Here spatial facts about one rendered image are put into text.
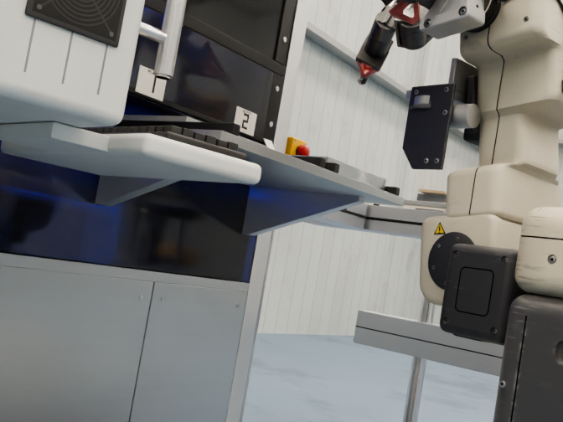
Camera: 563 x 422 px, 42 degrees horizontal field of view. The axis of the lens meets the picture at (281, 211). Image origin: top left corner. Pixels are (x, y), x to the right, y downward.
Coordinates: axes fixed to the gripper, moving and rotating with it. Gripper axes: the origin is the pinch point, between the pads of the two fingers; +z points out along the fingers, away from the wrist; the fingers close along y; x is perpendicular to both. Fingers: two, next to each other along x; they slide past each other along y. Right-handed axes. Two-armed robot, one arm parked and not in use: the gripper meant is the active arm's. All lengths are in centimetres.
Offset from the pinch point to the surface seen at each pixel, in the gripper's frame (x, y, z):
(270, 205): 6.9, -36.5, 20.9
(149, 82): 41, -39, -11
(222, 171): 7, -80, -61
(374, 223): -23, 11, 84
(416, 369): -58, -29, 92
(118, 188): 33, -66, -10
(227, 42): 34.0, -12.9, -2.5
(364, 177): -11.6, -31.8, -2.8
